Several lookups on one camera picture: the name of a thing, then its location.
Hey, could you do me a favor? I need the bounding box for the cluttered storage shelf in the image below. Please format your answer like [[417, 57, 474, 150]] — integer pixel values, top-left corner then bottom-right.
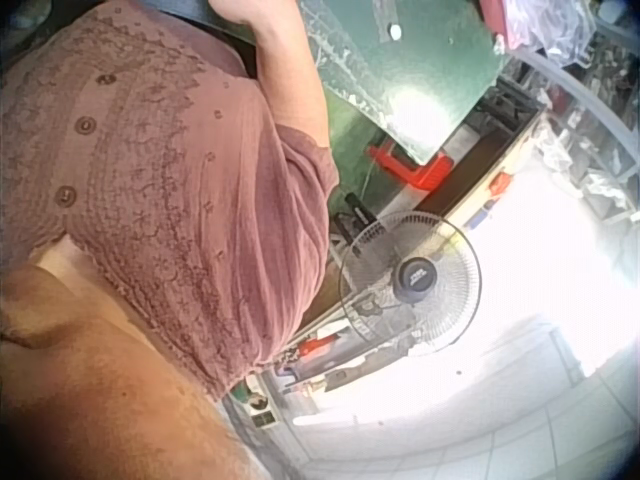
[[492, 0, 640, 226]]

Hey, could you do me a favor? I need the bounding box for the wooden workbench frame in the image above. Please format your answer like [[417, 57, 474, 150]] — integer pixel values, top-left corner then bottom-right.
[[399, 79, 546, 236]]

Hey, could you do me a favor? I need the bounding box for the red plastic stool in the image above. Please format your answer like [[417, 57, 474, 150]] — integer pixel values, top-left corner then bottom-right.
[[368, 141, 454, 192]]

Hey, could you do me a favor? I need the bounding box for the white electric fan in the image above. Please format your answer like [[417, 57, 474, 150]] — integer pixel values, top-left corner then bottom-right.
[[337, 209, 483, 358]]

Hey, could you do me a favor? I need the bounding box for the white power strip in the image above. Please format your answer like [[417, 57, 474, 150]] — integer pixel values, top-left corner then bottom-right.
[[243, 372, 277, 430]]

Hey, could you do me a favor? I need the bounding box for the green cutting mat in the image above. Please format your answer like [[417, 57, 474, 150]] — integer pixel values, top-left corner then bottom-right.
[[298, 0, 512, 167]]

